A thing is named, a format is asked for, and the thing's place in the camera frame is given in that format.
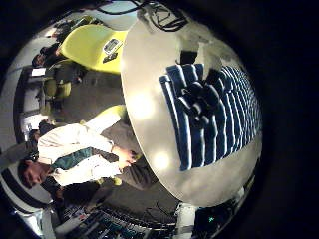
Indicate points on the large yellow chair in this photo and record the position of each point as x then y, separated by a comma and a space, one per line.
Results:
83, 46

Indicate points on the person in white jacket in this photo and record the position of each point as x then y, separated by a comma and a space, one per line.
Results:
76, 139

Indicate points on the grey handheld controller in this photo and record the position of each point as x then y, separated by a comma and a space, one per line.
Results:
111, 46

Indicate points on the dark haired seated person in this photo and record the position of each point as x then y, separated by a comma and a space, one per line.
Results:
44, 58

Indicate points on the blue white striped shirt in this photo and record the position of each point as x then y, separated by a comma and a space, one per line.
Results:
216, 142

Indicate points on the yellow chair under person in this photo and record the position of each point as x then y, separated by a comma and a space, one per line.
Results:
108, 114

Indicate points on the olive green chair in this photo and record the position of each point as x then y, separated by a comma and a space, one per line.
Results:
61, 88

